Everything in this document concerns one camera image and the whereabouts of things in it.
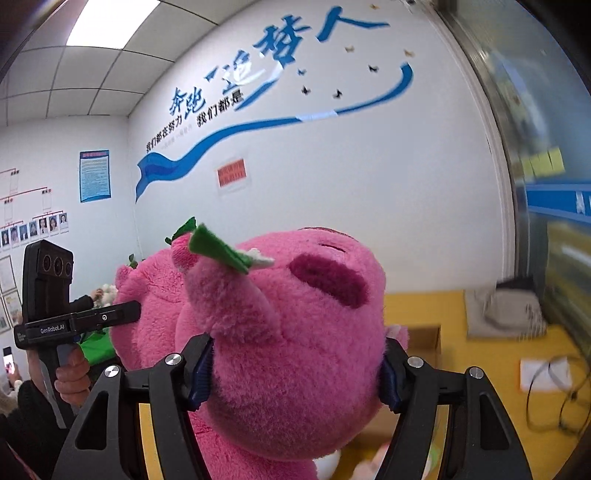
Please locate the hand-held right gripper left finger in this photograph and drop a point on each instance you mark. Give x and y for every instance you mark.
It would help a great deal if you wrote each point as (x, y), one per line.
(201, 376)

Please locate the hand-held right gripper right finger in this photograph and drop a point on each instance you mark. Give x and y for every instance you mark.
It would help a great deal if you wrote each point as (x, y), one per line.
(389, 385)

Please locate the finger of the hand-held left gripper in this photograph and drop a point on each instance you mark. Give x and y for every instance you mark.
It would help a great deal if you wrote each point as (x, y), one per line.
(120, 314)

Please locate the cardboard box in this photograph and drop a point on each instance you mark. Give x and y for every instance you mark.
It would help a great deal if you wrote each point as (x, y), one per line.
(422, 344)

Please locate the pink plush bear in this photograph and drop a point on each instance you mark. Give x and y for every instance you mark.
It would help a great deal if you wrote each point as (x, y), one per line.
(286, 350)

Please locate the person's left forearm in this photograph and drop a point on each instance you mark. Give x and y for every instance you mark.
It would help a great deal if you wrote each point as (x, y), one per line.
(41, 415)

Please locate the person's left hand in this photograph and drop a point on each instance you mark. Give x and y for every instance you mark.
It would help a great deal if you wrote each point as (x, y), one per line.
(71, 376)

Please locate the small white plush toy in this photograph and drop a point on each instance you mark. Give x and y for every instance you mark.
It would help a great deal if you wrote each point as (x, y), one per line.
(107, 295)

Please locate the green table cloth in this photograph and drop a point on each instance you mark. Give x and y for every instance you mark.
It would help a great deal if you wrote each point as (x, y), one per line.
(97, 348)

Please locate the potted green plant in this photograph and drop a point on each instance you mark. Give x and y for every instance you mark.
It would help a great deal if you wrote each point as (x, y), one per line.
(133, 259)

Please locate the smartphone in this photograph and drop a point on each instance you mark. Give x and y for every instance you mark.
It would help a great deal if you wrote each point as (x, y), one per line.
(8, 357)

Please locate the grey cloth bag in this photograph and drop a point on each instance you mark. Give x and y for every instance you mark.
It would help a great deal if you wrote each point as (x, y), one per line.
(503, 309)

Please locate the white paper sheet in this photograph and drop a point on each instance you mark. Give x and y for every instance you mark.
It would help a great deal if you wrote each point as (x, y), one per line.
(538, 376)

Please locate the ceiling light panel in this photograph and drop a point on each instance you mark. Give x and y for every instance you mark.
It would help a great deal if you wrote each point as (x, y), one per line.
(113, 21)

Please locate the yellow sticky notes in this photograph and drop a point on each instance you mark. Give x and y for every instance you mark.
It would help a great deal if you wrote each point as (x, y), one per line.
(542, 161)

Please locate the wall photo chart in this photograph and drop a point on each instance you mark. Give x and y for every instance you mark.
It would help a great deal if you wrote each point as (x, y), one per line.
(37, 230)

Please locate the blue wall notice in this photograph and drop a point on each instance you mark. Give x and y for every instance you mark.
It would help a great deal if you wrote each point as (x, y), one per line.
(95, 175)

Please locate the red wall sign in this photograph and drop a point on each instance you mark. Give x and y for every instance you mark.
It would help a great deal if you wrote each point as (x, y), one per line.
(232, 175)

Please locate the blue wave wall decal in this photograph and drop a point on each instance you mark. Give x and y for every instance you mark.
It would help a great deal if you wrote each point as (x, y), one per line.
(198, 147)

